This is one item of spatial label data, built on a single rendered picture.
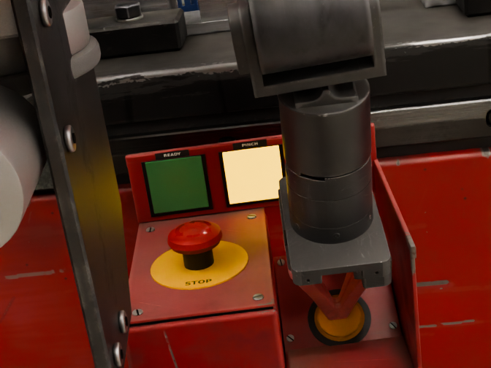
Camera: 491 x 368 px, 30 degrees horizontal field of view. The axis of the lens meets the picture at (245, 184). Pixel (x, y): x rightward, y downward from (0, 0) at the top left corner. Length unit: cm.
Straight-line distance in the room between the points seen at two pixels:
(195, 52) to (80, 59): 51
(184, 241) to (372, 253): 13
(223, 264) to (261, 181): 10
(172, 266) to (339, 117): 19
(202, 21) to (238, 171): 24
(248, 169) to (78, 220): 42
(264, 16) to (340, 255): 17
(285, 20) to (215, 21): 41
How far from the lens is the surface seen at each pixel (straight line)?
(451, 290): 91
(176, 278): 66
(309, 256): 61
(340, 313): 69
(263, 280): 64
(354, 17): 52
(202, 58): 84
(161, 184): 74
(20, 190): 29
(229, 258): 67
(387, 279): 62
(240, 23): 53
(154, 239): 72
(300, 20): 52
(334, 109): 55
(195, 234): 65
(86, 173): 35
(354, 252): 61
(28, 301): 95
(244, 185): 74
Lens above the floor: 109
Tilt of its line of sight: 23 degrees down
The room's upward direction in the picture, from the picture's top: 8 degrees counter-clockwise
